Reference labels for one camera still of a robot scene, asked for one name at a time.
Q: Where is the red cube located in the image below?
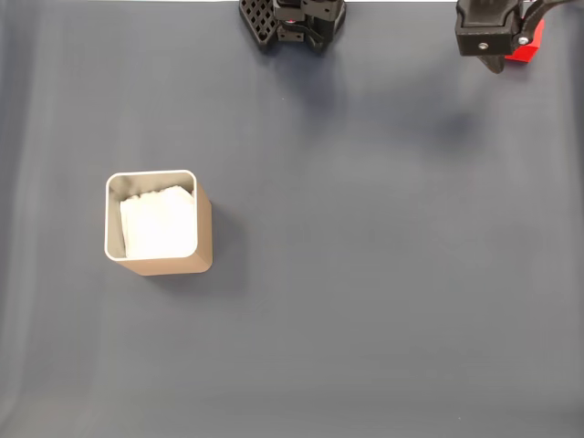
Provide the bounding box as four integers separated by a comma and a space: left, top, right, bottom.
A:
504, 18, 547, 65

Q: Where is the tan square box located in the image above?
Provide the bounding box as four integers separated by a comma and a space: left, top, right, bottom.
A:
103, 168, 214, 278

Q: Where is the white tissue paper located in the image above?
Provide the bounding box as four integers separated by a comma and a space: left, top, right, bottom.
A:
119, 184, 198, 260

